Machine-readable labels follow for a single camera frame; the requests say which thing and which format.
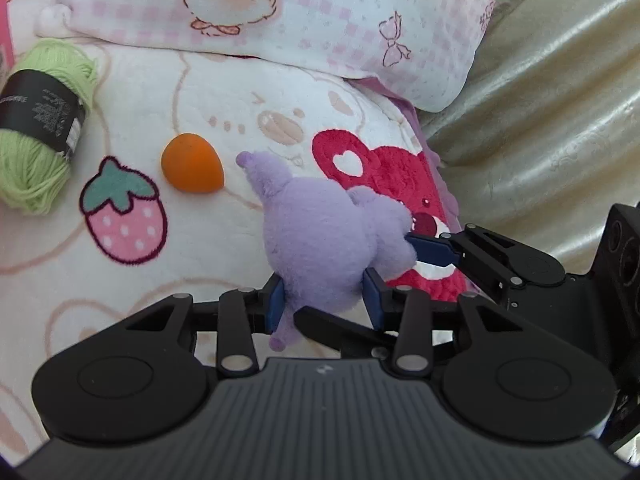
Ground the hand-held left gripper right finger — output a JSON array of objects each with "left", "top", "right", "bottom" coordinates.
[{"left": 362, "top": 266, "right": 506, "bottom": 376}]

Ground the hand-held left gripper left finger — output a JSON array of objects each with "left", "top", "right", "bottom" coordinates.
[{"left": 125, "top": 272, "right": 287, "bottom": 380}]

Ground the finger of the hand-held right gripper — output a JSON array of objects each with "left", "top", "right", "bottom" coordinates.
[
  {"left": 406, "top": 224, "right": 521, "bottom": 306},
  {"left": 293, "top": 306, "right": 398, "bottom": 358}
]

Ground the purple plush toy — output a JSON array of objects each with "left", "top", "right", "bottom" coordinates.
[{"left": 236, "top": 150, "right": 418, "bottom": 352}]

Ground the orange makeup sponge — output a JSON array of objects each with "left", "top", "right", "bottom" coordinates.
[{"left": 161, "top": 132, "right": 226, "bottom": 194}]

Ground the green yarn ball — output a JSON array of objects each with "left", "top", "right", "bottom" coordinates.
[{"left": 0, "top": 38, "right": 99, "bottom": 216}]

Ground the pink cardboard box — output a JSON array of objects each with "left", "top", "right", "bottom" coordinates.
[{"left": 0, "top": 0, "right": 16, "bottom": 72}]

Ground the printed bear blanket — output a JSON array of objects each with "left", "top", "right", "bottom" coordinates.
[{"left": 0, "top": 0, "right": 481, "bottom": 461}]

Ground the beige satin cloth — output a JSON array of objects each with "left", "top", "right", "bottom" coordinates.
[{"left": 417, "top": 0, "right": 640, "bottom": 276}]

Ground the pink checked pillow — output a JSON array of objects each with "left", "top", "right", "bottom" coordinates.
[{"left": 36, "top": 0, "right": 503, "bottom": 113}]

